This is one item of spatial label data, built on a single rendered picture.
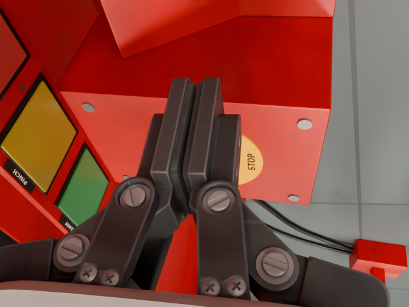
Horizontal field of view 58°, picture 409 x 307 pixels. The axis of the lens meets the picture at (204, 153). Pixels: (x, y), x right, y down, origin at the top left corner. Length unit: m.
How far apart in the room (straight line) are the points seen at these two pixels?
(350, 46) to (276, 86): 0.97
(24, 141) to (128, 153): 0.08
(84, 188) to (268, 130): 0.13
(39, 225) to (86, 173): 0.15
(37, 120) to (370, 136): 1.34
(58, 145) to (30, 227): 0.17
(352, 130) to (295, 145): 1.23
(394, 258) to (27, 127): 2.16
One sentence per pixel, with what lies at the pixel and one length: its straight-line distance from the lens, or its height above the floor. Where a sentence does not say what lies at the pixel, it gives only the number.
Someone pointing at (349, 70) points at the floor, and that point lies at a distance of 1.23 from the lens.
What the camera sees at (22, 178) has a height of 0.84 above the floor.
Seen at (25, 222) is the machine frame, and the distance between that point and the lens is 0.38.
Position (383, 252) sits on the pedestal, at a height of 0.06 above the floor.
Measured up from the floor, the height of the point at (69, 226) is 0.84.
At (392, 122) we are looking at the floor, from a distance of 1.42.
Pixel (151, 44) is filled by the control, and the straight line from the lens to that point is 0.24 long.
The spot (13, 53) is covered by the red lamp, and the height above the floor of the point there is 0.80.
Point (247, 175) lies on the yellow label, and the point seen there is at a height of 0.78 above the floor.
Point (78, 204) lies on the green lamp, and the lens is 0.26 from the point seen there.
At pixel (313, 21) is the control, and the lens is 0.25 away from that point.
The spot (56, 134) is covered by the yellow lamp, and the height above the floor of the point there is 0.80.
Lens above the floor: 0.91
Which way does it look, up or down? 33 degrees down
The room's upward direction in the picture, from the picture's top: 166 degrees counter-clockwise
